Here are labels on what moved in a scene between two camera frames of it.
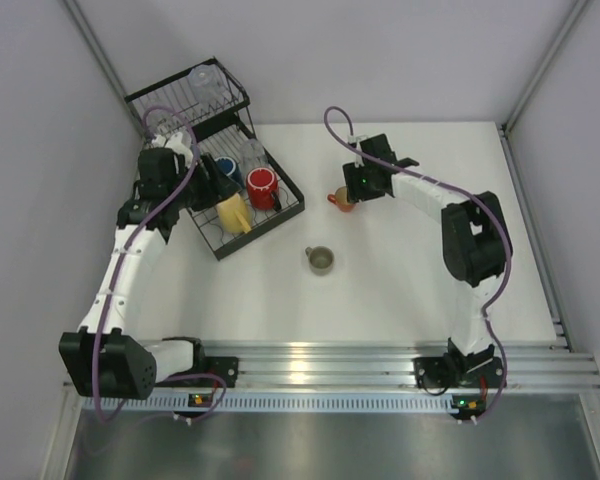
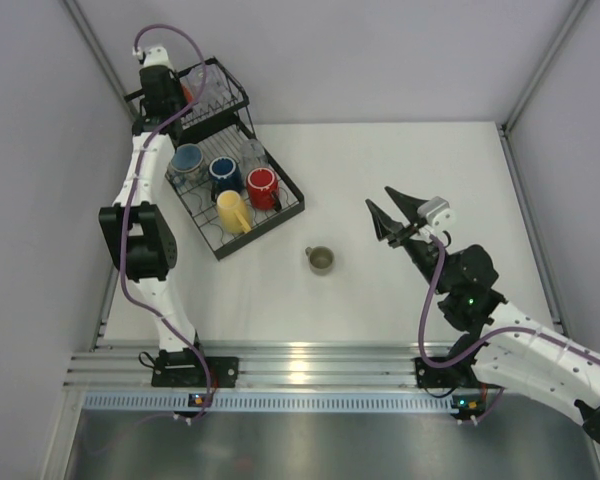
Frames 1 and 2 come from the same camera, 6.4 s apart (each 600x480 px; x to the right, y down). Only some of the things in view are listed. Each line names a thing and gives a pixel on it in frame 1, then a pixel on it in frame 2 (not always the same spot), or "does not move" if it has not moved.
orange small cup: [340, 199] → [187, 94]
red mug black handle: [262, 187] does not move
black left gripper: [212, 179] → [159, 92]
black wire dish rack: [206, 100] does not move
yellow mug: [235, 214] does not move
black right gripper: [356, 187] → [402, 234]
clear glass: [254, 156] does not move
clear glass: [206, 82] does not move
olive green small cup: [321, 259] does not move
